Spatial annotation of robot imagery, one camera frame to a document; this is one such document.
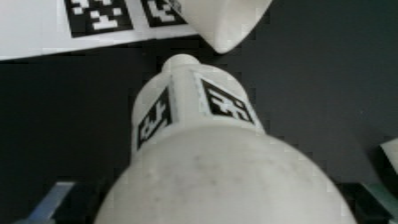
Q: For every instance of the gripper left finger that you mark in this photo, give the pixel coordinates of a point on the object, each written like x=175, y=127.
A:
x=71, y=204

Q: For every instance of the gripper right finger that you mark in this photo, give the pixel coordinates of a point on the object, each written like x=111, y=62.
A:
x=373, y=202

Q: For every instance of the white lamp base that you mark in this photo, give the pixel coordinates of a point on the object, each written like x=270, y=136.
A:
x=390, y=153

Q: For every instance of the white lamp bulb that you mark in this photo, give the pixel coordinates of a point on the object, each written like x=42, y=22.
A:
x=216, y=174

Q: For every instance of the white lamp shade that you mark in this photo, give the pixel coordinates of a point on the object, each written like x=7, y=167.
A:
x=223, y=19

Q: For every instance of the white marker sheet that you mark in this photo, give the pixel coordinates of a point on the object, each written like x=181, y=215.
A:
x=56, y=26

